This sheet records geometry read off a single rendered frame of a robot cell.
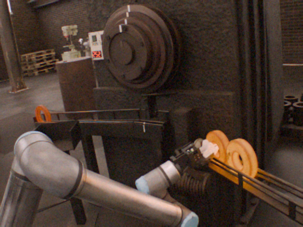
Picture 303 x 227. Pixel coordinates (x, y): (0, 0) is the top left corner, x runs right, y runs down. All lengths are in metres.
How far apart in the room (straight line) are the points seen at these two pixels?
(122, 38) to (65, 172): 0.86
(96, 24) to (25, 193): 1.26
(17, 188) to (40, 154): 0.17
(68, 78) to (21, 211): 3.53
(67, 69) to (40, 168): 3.61
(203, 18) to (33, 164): 1.04
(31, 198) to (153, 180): 0.45
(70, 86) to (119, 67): 2.90
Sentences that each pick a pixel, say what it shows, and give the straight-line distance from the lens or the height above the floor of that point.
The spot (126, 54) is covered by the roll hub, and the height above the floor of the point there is 1.11.
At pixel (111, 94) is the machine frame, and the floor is 0.84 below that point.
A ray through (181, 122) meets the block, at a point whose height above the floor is 0.74.
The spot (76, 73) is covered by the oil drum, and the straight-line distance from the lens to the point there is 4.28.
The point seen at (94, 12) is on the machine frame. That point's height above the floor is 1.36.
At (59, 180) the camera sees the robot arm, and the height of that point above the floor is 0.89.
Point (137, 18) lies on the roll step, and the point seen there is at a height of 1.27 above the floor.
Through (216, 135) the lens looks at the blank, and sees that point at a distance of 1.15.
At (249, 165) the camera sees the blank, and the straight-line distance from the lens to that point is 1.02.
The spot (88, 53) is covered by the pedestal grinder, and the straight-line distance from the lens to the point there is 10.26.
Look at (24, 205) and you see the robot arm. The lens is 0.90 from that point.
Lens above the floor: 1.23
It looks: 17 degrees down
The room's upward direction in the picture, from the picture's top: 7 degrees counter-clockwise
